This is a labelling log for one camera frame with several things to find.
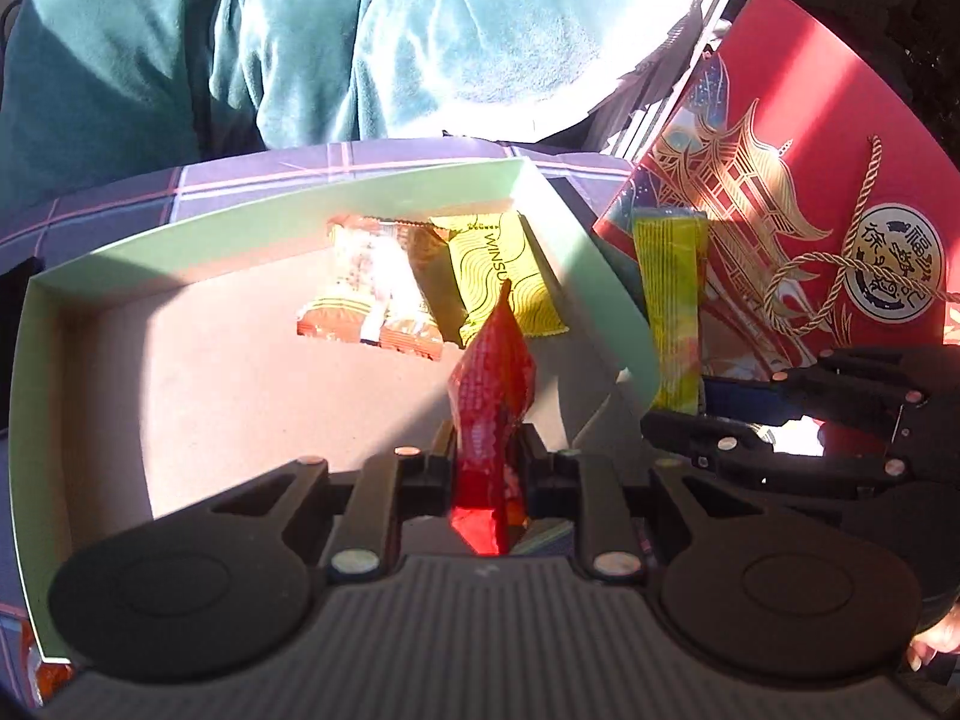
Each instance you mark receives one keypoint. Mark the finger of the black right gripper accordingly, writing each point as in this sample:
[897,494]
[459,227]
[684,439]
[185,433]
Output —
[708,441]
[773,402]

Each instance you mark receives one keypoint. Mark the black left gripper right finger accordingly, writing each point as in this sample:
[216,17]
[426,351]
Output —
[585,491]

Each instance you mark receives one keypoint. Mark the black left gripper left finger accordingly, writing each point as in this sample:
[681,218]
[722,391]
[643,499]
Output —
[371,505]

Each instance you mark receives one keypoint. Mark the red snack packet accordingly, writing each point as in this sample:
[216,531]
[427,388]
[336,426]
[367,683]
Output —
[490,391]

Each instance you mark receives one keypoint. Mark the yellow green snack stick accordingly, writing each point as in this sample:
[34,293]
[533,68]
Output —
[671,246]

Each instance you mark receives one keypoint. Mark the orange noodle snack packet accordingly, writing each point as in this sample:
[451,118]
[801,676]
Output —
[386,283]

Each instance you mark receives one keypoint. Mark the yellow winsu snack packet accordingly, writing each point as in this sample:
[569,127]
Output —
[487,251]

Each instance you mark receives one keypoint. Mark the person right hand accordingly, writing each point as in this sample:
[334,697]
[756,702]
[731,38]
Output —
[943,637]

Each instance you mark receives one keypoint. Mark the orange white snack packet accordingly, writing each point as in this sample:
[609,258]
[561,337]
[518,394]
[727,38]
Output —
[45,678]

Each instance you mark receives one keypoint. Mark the plaid purple bedsheet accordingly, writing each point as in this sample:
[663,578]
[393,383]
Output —
[158,362]

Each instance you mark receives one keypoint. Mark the teal plush blanket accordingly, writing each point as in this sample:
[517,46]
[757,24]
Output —
[95,91]

